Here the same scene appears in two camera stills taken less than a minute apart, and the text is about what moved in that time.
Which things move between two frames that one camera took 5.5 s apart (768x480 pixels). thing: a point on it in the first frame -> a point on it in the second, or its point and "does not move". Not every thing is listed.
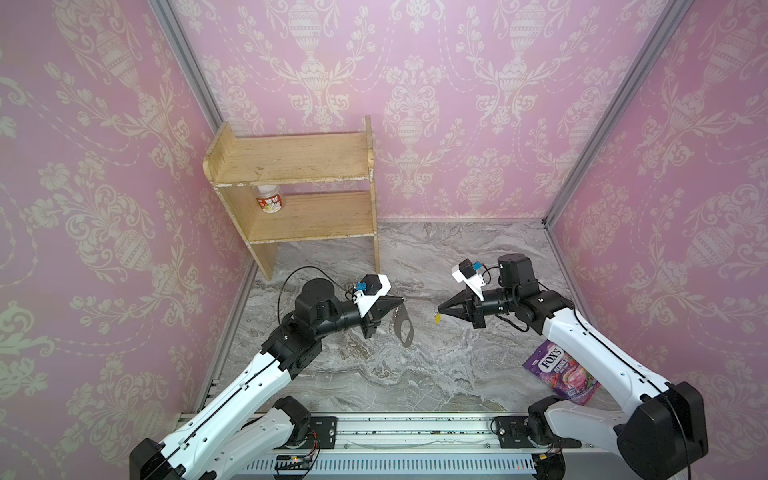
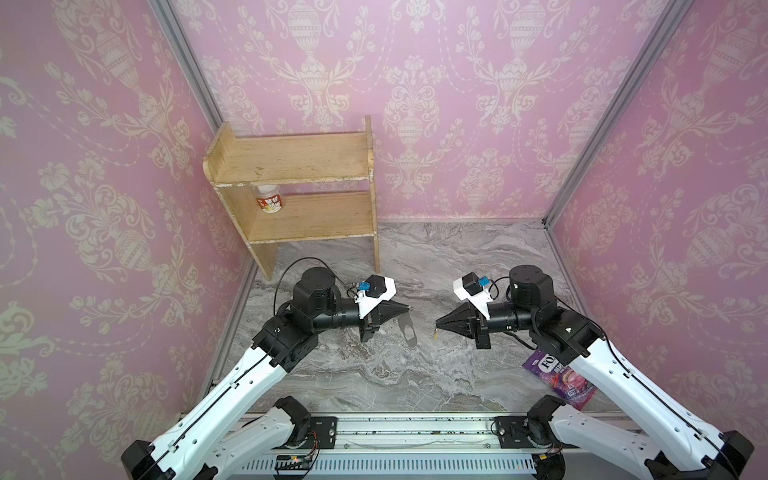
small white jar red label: [269, 198] does not move
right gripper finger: [463, 314] -> [462, 327]
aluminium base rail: [409, 446] does not move
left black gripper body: [368, 323] does not move
